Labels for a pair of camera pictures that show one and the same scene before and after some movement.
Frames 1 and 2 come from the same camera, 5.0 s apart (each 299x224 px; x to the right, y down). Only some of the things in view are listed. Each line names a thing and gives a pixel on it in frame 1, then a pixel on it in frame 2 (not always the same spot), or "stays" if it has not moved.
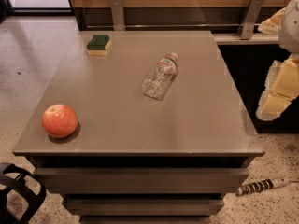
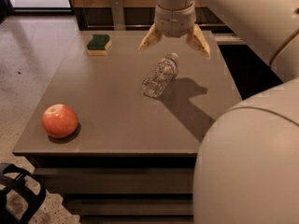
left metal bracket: x=118 y=12 stays
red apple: x=59 y=120 stays
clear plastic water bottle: x=157 y=82 stays
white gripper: x=290 y=28 -> x=175 y=21
